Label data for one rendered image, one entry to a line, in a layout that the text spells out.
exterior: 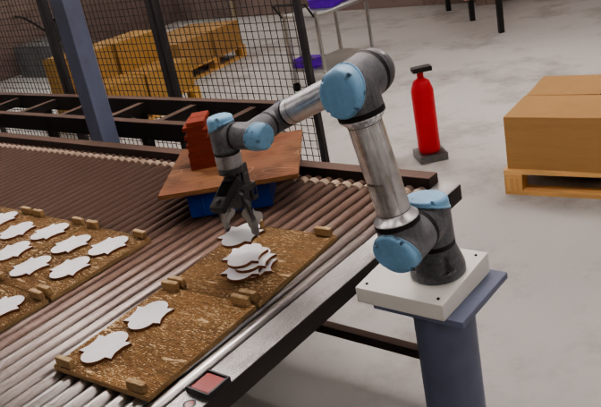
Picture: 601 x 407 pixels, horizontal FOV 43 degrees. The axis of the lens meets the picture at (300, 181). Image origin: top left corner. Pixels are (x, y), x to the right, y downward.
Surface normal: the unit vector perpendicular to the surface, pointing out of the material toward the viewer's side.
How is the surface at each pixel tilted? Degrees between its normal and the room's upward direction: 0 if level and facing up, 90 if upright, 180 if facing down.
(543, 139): 90
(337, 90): 86
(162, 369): 0
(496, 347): 0
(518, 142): 90
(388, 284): 3
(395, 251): 101
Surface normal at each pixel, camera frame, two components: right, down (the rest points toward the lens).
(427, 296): -0.22, -0.89
